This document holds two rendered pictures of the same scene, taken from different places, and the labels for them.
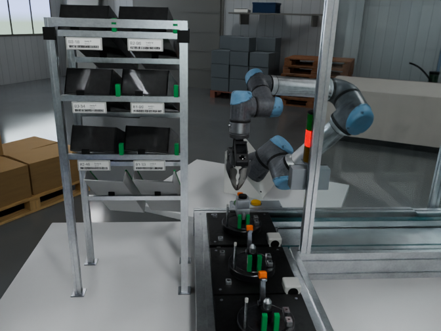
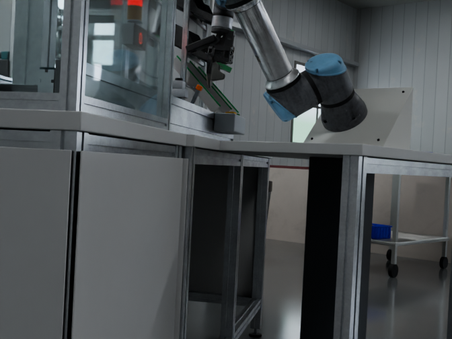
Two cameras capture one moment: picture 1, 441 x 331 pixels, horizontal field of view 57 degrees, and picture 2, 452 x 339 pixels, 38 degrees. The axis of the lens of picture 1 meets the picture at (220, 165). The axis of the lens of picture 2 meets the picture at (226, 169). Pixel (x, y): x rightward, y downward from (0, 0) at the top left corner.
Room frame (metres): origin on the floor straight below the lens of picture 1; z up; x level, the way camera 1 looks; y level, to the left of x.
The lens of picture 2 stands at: (2.14, -2.34, 0.79)
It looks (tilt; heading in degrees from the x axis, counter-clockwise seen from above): 0 degrees down; 106
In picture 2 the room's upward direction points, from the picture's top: 3 degrees clockwise
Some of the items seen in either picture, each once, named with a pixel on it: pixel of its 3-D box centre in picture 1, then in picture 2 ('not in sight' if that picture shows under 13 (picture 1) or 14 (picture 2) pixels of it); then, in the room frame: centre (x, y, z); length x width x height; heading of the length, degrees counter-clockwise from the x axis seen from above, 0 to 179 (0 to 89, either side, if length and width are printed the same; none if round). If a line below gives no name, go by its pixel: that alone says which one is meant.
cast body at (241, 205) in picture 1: (243, 205); (175, 87); (1.30, -0.08, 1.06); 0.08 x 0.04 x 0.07; 4
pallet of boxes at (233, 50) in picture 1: (245, 67); not in sight; (9.39, -0.50, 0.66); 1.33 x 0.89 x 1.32; 67
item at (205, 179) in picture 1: (246, 195); (329, 153); (1.87, -0.13, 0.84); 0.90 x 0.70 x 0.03; 67
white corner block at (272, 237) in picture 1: (273, 240); not in sight; (1.22, -0.19, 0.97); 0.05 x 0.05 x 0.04; 4
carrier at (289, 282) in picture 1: (252, 255); not in sight; (1.05, -0.10, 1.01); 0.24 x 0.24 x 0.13; 4
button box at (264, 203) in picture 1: (255, 210); (230, 124); (1.53, -0.15, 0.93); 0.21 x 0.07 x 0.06; 94
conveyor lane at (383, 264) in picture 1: (323, 243); not in sight; (1.31, -0.38, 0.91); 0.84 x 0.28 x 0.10; 94
